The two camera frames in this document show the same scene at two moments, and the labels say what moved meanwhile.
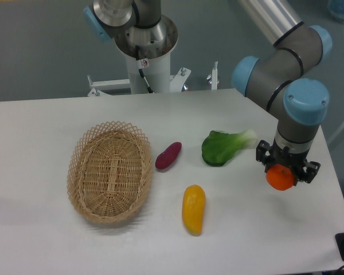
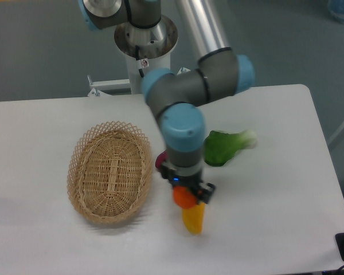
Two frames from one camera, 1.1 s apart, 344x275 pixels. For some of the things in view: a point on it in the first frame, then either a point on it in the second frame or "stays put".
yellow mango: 193,209 stays put
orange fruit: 280,177 -> 183,197
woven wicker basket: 109,172 stays put
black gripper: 295,161 -> 204,196
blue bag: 343,10 stays put
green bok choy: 218,147 stays put
